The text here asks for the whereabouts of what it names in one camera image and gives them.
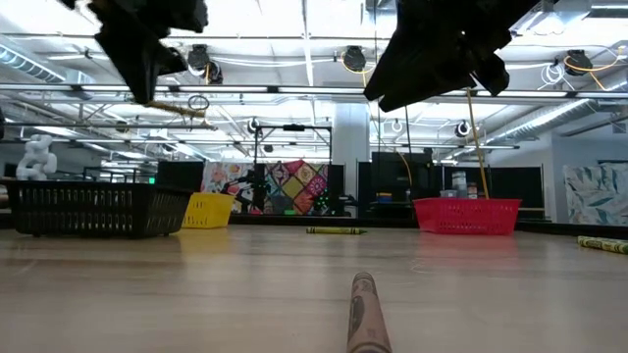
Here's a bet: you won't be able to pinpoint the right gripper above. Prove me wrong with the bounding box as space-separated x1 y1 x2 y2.
363 0 511 112

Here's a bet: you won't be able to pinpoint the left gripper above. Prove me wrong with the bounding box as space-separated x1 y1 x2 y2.
87 0 210 105

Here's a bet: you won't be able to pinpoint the black plastic basket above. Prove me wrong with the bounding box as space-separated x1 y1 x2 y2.
5 179 193 240

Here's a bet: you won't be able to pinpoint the black cabinet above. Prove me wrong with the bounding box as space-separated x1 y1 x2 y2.
357 151 443 220

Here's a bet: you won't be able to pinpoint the white building column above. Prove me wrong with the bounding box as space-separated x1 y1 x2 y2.
333 102 370 217

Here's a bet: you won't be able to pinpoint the black box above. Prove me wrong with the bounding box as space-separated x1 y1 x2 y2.
156 160 205 192

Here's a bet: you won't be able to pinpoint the stacked storage containers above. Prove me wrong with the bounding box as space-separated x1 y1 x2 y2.
440 170 480 200

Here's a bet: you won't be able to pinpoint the white twisted sculpture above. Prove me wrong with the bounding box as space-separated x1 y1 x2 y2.
15 134 59 181

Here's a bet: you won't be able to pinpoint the floral pattern panel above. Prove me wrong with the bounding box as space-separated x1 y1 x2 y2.
200 161 256 216

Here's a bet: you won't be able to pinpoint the red plastic basket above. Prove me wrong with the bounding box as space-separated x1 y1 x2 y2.
412 197 522 236

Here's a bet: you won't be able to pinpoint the black partition board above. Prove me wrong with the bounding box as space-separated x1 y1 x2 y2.
441 165 546 222

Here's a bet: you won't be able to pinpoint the yellow plastic basket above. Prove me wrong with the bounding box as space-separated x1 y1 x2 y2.
182 191 236 230

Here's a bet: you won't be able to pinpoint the colourful patchwork quilt panel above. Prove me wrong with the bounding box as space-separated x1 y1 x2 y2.
264 159 330 216

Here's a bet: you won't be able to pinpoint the green crayon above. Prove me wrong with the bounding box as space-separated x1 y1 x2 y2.
306 226 368 235

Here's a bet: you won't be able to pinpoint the leaf pattern panel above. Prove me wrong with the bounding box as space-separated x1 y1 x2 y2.
562 161 628 227

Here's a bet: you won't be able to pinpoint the brown crayon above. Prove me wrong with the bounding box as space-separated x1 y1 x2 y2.
346 272 393 353

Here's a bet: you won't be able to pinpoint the yellow hanging cable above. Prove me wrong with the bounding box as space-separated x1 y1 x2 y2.
464 87 492 200

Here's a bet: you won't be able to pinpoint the black metal frame rig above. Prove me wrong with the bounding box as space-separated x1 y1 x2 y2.
252 123 334 217

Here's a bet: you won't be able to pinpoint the black aluminium table frame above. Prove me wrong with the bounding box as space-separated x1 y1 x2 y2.
0 209 628 240

